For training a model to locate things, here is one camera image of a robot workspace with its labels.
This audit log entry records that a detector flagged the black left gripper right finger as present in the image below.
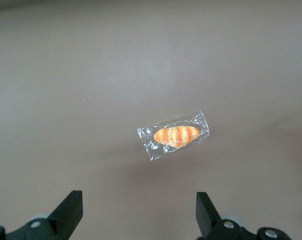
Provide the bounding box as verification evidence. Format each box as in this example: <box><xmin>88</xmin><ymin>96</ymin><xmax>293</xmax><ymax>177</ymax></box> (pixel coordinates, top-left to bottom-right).
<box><xmin>195</xmin><ymin>191</ymin><xmax>291</xmax><ymax>240</ymax></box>

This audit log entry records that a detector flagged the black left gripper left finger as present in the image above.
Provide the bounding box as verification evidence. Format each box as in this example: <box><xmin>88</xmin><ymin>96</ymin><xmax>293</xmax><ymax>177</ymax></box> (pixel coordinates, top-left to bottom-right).
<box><xmin>0</xmin><ymin>190</ymin><xmax>83</xmax><ymax>240</ymax></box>

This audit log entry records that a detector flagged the bread roll in clear wrapper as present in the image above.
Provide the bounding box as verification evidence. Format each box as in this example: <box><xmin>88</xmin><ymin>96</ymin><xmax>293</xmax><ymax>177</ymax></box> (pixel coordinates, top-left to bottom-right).
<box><xmin>137</xmin><ymin>109</ymin><xmax>211</xmax><ymax>163</ymax></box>

